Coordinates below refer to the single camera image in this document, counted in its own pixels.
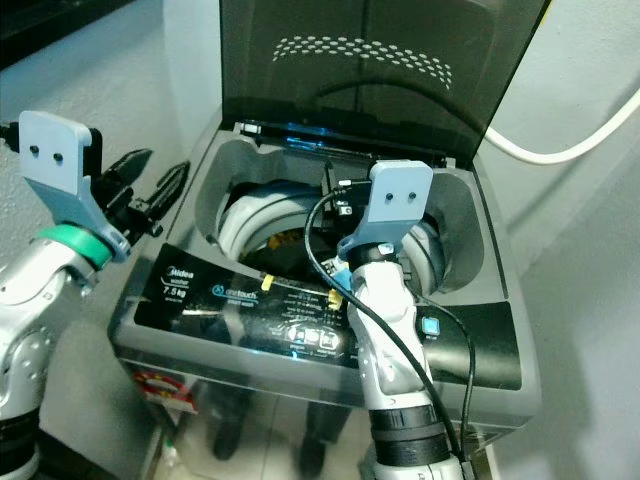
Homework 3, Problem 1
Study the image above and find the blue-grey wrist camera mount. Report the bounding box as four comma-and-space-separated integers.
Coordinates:
18, 110, 131, 263
338, 160, 433, 263

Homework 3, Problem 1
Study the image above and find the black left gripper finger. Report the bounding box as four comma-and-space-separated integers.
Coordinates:
122, 150, 158, 198
157, 163, 193, 216

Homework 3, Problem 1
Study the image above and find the black crumpled laundry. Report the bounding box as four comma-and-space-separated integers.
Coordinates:
265, 240, 346, 281

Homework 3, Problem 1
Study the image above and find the dark translucent washer lid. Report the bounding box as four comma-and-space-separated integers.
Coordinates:
218, 0, 553, 166

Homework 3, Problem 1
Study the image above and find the grey top-load washing machine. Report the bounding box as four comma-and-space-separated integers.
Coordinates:
110, 120, 541, 480

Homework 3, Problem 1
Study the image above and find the red round washer sticker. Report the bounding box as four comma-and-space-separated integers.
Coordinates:
130, 370, 199, 413

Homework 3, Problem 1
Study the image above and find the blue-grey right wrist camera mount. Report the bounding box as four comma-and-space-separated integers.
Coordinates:
338, 160, 433, 263

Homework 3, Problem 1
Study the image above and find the white hose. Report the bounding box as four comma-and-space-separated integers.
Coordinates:
485, 115, 640, 166

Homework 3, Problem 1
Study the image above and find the yellow blue tape tag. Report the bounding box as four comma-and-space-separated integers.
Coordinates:
325, 262, 356, 306

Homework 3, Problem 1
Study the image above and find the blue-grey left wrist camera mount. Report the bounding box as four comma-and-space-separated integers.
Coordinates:
18, 110, 131, 263

